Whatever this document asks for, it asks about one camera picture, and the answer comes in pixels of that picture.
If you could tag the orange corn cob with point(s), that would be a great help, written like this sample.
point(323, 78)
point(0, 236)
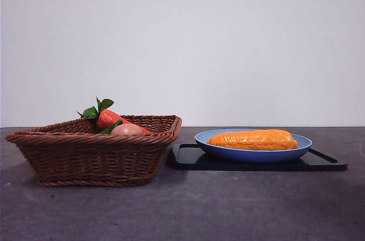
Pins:
point(253, 139)

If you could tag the blue round plate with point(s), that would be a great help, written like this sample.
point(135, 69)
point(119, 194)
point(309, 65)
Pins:
point(256, 156)

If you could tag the brown wicker basket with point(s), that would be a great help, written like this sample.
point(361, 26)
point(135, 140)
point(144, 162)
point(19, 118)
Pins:
point(85, 158)

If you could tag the pinkish brown egg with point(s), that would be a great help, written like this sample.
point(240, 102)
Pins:
point(127, 130)

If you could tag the green chili pepper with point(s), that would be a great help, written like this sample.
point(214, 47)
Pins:
point(109, 128)

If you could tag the orange carrot with green leaves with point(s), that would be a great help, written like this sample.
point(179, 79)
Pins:
point(107, 117)

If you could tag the black rectangular tray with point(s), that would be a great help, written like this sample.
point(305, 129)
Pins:
point(256, 167)

